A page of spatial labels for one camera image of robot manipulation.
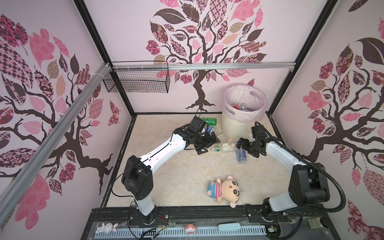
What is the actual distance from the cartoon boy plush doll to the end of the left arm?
193 mm

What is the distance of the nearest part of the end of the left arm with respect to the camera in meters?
0.59

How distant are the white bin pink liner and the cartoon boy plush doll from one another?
0.27 metres

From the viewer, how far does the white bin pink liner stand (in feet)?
2.80

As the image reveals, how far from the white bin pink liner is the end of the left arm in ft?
0.75

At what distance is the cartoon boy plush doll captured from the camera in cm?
75
